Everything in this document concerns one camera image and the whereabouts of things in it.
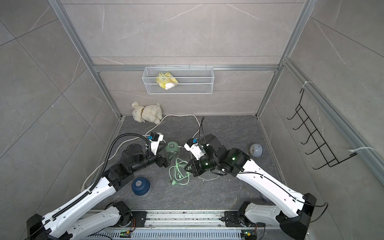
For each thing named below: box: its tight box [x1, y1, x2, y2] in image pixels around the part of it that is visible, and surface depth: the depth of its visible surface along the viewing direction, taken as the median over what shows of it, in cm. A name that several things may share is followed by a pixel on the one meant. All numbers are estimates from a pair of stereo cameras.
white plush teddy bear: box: [131, 101, 163, 125], surface depth 113 cm
